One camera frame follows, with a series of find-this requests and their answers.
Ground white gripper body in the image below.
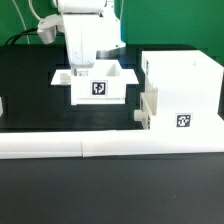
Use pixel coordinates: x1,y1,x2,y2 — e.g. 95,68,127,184
62,14,98,69

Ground white drawer tray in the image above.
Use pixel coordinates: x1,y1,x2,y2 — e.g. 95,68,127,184
134,88,158,130
59,60,126,105

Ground white front drawer tray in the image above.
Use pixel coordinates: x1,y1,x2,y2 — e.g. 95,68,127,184
134,88,158,130

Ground white drawer cabinet box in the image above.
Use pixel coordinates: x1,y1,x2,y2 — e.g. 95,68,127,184
141,50,224,130

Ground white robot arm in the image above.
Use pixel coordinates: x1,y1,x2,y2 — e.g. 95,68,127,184
53,0,126,76

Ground white marker tag sheet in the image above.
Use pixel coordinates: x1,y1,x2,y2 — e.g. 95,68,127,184
51,69,138,86

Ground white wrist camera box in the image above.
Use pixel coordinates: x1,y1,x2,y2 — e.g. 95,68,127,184
37,14,64,44

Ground white thin cable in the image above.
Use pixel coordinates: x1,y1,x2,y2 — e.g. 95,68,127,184
11,0,43,46

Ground black base cables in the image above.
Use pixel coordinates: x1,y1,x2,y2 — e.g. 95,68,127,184
4,28,43,47

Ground white front barrier rail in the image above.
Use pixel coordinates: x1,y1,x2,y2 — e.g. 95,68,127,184
0,129,224,159

